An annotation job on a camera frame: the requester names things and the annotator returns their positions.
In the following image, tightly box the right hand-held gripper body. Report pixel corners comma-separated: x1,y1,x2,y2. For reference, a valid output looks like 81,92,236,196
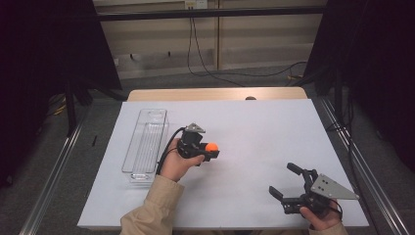
280,168,360,217

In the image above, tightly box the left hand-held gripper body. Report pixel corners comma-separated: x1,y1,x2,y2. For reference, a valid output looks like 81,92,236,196
175,122,213,167

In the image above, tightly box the clear plastic container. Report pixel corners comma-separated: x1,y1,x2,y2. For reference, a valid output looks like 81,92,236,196
121,108,170,188

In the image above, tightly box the person's right hand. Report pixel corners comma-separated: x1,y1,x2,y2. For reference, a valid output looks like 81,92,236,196
299,200,344,231

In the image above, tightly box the person's left hand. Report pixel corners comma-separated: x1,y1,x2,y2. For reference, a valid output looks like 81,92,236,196
159,138,207,183

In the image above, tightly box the wooden table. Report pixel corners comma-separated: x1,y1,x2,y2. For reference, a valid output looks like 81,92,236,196
126,86,308,103

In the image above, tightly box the black curtain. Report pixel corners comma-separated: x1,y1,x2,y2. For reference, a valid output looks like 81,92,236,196
0,0,123,189
302,0,415,172

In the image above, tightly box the black horizontal bar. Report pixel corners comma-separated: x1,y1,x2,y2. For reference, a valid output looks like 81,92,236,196
95,5,328,23

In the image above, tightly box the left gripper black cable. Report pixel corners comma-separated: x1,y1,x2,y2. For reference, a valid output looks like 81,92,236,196
155,126,187,176

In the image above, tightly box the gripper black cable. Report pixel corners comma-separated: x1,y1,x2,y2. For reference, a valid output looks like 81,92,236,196
329,199,344,220
155,126,187,176

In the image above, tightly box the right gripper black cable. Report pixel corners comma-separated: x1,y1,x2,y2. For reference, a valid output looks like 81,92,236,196
329,199,344,220

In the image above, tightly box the metal floor rail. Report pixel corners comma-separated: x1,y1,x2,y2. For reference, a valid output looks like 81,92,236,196
19,109,90,235
317,97,409,235

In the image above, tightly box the black stand post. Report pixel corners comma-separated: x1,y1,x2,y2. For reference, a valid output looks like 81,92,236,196
64,76,78,137
333,65,347,129

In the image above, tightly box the black hanging cable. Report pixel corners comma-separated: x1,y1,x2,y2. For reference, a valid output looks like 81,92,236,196
186,17,247,88

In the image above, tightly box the long black floor cable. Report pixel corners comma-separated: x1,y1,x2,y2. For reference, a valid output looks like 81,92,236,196
191,17,308,78

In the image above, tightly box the yellow cable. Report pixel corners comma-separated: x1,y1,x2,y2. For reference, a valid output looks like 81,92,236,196
52,103,68,118

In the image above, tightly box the white wall outlet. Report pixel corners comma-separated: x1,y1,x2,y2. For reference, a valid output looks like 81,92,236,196
184,0,209,11

